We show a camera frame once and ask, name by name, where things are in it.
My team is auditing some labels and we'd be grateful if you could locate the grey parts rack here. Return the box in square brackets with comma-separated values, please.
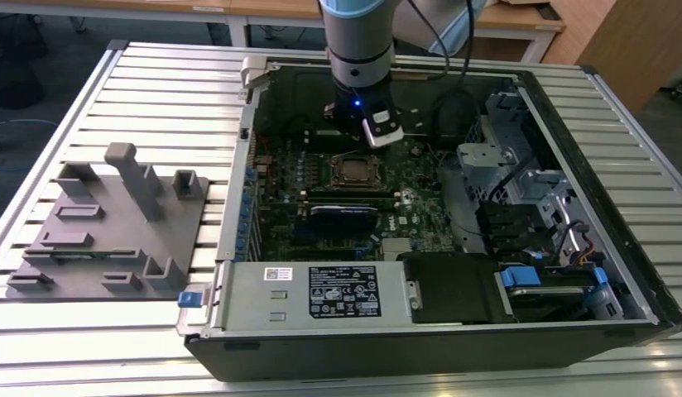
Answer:
[3, 142, 210, 299]

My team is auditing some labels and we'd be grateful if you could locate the green RAM stick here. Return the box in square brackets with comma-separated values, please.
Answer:
[47, 251, 111, 261]

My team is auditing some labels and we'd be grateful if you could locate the black graphics card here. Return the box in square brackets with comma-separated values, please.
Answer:
[309, 203, 379, 237]

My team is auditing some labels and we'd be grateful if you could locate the black power cable bundle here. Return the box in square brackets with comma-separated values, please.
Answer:
[475, 201, 558, 256]

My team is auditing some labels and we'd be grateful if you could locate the silver chipset heatsink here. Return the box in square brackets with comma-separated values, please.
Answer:
[379, 237, 413, 253]

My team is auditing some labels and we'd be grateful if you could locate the metal socket cover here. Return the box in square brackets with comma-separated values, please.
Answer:
[332, 156, 384, 187]

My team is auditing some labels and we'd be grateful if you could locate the green motherboard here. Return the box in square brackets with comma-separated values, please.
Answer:
[250, 123, 468, 262]

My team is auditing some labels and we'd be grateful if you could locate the black PC case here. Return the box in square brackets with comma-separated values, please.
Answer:
[174, 55, 682, 384]

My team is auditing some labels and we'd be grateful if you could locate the wooden cabinet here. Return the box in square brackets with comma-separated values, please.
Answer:
[539, 0, 682, 112]

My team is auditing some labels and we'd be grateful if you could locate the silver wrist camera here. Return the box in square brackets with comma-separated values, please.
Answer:
[360, 108, 404, 149]

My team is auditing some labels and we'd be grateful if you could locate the silver CPU chip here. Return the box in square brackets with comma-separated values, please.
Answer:
[340, 160, 372, 183]

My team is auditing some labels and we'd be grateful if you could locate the wooden desk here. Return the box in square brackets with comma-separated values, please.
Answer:
[0, 0, 232, 46]
[229, 0, 567, 64]

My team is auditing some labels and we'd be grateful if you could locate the silver drive cage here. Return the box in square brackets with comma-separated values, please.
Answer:
[455, 91, 576, 257]

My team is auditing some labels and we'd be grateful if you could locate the silver power supply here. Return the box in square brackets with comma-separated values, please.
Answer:
[205, 260, 425, 332]

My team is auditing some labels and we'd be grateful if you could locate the black office chair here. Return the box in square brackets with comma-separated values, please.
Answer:
[0, 12, 49, 111]

